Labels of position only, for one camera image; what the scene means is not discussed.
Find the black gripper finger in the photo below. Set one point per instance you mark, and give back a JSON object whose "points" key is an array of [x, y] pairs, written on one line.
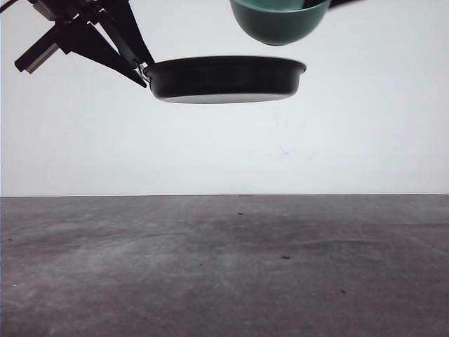
{"points": [[340, 4]]}

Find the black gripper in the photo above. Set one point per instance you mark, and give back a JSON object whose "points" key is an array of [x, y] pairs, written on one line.
{"points": [[74, 32]]}

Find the teal ceramic bowl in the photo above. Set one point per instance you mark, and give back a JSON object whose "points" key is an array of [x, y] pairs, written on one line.
{"points": [[279, 23]]}

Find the black pan with green handle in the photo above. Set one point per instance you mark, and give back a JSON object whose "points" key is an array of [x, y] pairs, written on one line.
{"points": [[222, 79]]}

